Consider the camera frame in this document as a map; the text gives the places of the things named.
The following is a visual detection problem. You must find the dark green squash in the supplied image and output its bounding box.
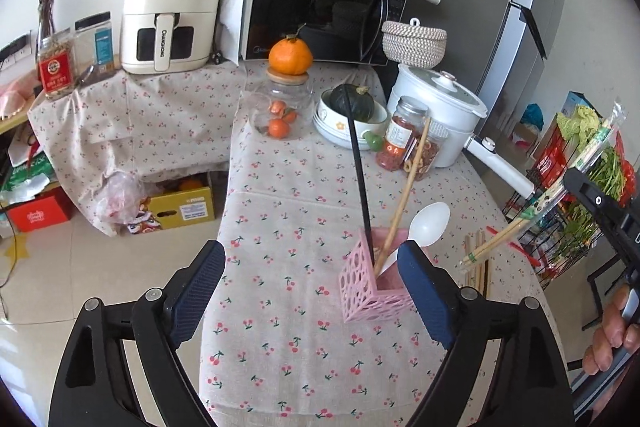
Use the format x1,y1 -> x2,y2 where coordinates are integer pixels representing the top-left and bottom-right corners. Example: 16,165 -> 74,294
329,83 -> 376,122

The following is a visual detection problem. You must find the white plastic spoon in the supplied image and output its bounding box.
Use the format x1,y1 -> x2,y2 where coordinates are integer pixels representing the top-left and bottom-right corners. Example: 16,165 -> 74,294
382,202 -> 451,275

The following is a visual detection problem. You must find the blue label jar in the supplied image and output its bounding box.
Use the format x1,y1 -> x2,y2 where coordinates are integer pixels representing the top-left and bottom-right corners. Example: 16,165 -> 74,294
75,12 -> 121,82

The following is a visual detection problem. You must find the red box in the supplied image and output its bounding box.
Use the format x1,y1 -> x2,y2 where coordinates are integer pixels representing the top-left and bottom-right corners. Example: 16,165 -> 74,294
5,192 -> 76,233

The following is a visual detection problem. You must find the green and white bag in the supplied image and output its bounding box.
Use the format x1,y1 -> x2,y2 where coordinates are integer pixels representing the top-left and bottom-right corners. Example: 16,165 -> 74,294
0,152 -> 56,202

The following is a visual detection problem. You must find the red snack packet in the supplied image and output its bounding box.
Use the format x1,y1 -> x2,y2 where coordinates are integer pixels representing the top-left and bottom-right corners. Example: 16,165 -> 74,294
532,142 -> 568,180

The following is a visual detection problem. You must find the large orange with stem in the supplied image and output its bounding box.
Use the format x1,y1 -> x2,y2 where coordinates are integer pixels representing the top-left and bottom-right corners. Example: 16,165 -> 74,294
268,24 -> 314,76

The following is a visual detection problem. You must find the white wall socket strip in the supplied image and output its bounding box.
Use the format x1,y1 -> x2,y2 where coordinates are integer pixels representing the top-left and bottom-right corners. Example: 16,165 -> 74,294
0,34 -> 38,72

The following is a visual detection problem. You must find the glass jar with wooden lid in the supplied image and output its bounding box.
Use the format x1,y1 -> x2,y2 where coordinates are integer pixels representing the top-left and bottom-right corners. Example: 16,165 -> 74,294
247,67 -> 316,140

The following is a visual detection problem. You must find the blue plastic bag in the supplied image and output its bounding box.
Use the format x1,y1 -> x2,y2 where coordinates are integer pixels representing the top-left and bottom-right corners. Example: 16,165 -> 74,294
520,103 -> 546,130

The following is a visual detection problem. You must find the red plastic spoon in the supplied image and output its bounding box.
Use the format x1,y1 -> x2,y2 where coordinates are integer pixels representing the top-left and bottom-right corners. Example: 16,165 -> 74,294
487,228 -> 542,266

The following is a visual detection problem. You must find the yellow cardboard box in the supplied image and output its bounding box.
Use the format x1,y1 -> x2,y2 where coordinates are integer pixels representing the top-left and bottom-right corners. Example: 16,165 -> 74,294
142,177 -> 216,233

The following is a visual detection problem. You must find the black chopstick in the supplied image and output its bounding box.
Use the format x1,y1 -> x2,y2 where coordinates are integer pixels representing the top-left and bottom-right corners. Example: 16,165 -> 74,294
348,118 -> 372,249

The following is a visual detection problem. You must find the white flower print bowl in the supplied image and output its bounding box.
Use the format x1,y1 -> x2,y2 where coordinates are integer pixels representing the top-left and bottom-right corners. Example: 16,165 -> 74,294
313,89 -> 390,151

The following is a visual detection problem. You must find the person's right hand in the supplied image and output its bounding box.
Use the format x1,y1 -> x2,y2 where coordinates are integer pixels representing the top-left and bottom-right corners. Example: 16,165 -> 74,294
582,286 -> 640,374

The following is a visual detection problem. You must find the red plastic bag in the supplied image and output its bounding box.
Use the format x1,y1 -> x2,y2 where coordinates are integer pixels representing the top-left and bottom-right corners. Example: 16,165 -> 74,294
612,132 -> 638,198

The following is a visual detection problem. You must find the woven lidded basket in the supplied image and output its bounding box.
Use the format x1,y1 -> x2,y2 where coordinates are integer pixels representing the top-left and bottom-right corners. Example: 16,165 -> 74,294
381,19 -> 448,68

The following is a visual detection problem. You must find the bunch of coriander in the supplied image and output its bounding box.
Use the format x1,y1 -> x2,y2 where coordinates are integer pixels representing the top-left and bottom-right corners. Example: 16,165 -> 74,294
565,147 -> 636,258

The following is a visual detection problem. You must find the grey refrigerator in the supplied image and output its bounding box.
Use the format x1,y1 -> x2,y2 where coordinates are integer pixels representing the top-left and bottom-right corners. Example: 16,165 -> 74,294
392,0 -> 571,148

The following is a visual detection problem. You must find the jar of ring snacks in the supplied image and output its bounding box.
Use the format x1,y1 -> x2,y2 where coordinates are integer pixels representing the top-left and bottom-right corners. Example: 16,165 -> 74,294
407,119 -> 449,181

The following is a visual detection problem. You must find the plastic chopsticks packet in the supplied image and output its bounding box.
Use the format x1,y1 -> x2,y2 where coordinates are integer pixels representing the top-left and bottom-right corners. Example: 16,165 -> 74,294
459,101 -> 628,267

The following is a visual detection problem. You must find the blue cardboard box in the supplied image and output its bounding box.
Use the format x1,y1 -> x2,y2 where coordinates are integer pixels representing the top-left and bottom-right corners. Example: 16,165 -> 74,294
560,91 -> 591,118

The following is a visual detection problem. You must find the pink utensil holder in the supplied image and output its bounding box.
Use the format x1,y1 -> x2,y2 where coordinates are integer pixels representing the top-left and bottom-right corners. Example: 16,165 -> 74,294
337,227 -> 418,323

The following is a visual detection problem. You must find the wooden chopstick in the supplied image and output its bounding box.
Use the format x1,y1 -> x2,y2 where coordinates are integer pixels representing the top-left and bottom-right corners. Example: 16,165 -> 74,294
469,232 -> 480,295
374,117 -> 432,276
481,232 -> 490,300
475,231 -> 485,298

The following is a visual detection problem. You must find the red label jar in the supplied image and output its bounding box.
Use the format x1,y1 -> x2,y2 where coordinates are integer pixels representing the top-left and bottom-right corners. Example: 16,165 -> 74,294
36,28 -> 78,100

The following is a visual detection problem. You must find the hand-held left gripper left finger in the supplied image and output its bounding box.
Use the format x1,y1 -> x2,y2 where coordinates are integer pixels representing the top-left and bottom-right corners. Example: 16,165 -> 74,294
47,239 -> 226,427

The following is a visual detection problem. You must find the jar of red dried fruit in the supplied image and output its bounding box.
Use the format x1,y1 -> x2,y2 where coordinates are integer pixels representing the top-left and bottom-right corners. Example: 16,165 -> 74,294
376,96 -> 430,170

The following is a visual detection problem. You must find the black wire rack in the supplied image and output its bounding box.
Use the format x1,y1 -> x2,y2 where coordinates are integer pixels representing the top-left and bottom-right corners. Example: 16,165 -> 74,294
502,127 -> 626,293

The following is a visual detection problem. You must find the cherry print tablecloth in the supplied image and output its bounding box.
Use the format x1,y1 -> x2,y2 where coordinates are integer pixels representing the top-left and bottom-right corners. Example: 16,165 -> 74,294
27,57 -> 248,238
199,59 -> 551,427

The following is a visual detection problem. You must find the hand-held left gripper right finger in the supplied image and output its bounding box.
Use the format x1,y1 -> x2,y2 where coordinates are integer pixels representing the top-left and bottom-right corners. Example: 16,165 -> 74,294
397,239 -> 576,427

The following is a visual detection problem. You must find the white electric pot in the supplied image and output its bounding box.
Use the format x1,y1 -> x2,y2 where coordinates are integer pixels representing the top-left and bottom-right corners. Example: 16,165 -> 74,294
392,63 -> 536,198

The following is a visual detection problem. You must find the pink cloth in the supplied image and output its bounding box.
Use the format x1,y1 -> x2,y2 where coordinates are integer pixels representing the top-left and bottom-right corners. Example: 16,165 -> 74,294
0,79 -> 36,120

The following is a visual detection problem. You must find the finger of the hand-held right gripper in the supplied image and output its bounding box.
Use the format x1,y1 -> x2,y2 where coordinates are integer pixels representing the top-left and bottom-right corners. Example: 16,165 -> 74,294
564,166 -> 632,229

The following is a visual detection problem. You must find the black and white microwave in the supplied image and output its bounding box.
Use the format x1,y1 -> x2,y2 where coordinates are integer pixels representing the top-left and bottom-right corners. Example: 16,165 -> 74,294
222,0 -> 408,68

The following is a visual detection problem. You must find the clear plastic bag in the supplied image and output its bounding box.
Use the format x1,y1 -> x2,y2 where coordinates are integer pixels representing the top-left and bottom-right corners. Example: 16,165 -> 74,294
95,169 -> 151,238

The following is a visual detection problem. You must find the napa cabbage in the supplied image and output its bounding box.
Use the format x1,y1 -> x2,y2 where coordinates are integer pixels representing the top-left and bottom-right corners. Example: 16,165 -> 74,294
556,106 -> 608,142

